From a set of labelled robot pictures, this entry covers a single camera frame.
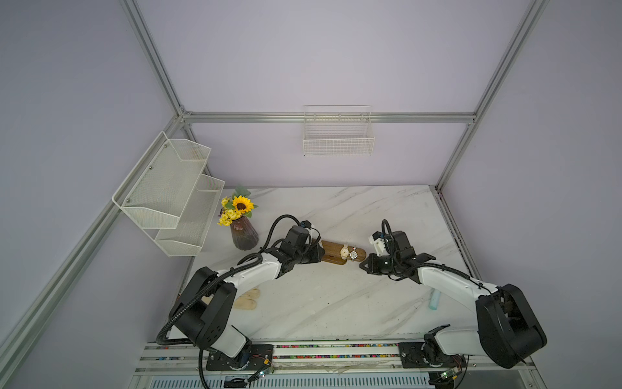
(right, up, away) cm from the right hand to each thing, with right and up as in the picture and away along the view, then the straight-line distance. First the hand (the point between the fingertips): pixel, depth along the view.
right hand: (362, 268), depth 87 cm
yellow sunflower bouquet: (-44, +23, -4) cm, 50 cm away
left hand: (-15, +5, +1) cm, 16 cm away
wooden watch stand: (-11, +5, +3) cm, 12 cm away
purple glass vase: (-47, +11, +10) cm, 49 cm away
